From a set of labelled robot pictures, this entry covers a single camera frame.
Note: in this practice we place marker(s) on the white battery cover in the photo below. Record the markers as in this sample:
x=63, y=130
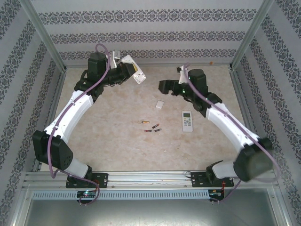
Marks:
x=160, y=104

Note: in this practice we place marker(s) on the white remote with display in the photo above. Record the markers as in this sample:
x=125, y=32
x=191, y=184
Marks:
x=187, y=124

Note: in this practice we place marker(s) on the black AAA battery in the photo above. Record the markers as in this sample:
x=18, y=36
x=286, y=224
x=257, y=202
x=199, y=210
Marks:
x=157, y=130
x=147, y=130
x=154, y=126

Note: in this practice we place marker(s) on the gold AAA battery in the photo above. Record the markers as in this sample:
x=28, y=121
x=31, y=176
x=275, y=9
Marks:
x=145, y=122

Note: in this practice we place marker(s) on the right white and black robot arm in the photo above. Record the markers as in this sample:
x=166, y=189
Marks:
x=225, y=122

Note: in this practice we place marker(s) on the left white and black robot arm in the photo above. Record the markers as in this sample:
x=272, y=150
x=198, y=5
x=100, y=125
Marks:
x=70, y=113

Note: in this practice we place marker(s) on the small circuit board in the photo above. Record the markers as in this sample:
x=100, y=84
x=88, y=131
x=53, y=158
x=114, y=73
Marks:
x=87, y=193
x=215, y=193

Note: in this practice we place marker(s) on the grey metal panel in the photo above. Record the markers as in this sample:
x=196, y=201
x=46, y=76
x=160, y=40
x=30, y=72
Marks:
x=150, y=214

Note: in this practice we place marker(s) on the aluminium table edge rail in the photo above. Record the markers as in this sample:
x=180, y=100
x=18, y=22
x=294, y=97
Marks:
x=241, y=94
x=57, y=94

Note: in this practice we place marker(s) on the aluminium frame post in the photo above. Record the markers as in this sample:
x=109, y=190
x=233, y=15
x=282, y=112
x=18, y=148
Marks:
x=45, y=35
x=255, y=35

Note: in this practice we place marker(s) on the wide aluminium mounting rail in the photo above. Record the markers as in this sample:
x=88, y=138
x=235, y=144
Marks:
x=150, y=181

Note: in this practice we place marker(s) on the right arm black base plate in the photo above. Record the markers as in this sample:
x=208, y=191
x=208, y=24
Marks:
x=197, y=180

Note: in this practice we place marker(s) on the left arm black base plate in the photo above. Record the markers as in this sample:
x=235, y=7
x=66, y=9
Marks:
x=101, y=180

